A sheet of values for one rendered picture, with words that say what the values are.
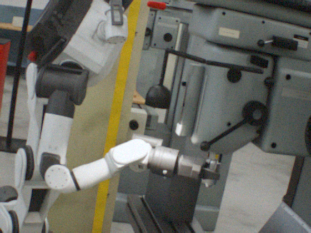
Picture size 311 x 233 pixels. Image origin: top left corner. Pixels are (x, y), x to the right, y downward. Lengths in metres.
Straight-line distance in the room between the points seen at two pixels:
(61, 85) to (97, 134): 1.73
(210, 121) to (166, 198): 0.54
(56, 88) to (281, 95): 0.67
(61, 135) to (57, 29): 0.33
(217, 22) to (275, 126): 0.35
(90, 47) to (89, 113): 1.62
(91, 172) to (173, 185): 0.42
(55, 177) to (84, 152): 1.77
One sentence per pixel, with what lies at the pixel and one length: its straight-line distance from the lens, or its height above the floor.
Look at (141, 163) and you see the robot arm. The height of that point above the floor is 1.23.
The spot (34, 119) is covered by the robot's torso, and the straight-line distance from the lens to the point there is 2.19.
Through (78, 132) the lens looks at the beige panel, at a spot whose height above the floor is 0.86.
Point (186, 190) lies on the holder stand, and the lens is 2.11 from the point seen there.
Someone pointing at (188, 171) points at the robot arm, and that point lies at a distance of 1.75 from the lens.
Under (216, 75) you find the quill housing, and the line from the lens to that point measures 1.63.
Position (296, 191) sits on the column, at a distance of 2.03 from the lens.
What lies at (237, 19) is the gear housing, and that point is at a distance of 1.58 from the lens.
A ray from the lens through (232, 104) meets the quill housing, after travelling 1.64.
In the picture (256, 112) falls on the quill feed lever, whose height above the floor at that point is 1.46.
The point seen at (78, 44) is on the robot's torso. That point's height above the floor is 1.54.
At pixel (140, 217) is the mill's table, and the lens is 2.12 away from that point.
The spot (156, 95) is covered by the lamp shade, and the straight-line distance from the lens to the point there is 1.62.
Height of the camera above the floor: 1.72
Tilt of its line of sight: 12 degrees down
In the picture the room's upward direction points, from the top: 10 degrees clockwise
